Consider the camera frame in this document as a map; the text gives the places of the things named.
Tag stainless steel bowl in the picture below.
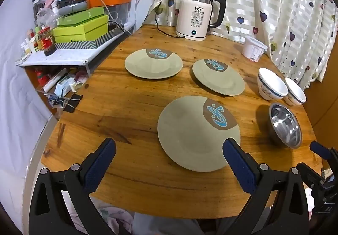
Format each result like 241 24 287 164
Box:
267 103 302 149

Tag small white blue-striped bowl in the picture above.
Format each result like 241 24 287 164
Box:
283 77 307 106

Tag large white blue-striped bowl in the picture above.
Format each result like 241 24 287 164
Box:
257 68 288 101

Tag green whale plate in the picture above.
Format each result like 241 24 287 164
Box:
157 96 241 172
192 59 245 96
124 48 183 80

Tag black binder clip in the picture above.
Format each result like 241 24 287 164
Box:
49 94 83 113

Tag white plastic tub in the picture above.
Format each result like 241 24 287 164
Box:
242 36 267 62

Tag heart pattern curtain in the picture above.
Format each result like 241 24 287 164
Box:
154 0 337 89

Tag white side shelf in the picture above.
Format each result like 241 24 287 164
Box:
16 33 127 75

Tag red labelled jar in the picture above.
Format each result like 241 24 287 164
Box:
38 26 56 56

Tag chevron pattern tray box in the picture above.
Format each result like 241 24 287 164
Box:
55 26 124 49

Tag lime green box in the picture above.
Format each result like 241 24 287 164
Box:
53 15 108 43

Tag white electric kettle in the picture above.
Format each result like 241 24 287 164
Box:
175 0 227 41

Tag dark green flat box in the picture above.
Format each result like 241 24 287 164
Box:
57 7 104 26

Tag grey pouch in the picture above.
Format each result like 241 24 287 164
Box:
59 1 88 16

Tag orange lid storage bin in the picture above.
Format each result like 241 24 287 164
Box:
86 0 131 24

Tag black kettle power cord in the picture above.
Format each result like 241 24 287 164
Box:
153 0 186 39

